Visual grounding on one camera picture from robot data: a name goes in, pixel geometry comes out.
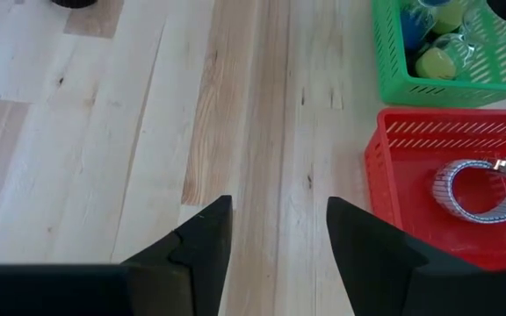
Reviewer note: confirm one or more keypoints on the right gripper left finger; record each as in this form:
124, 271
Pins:
169, 289

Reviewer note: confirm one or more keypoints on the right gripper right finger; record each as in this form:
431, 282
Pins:
389, 285

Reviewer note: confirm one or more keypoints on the black band wristwatch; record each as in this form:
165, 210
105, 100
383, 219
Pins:
74, 2

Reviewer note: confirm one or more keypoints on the red plastic basket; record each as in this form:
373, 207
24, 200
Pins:
411, 175

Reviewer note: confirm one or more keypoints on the green plastic basket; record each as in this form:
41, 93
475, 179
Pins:
477, 94

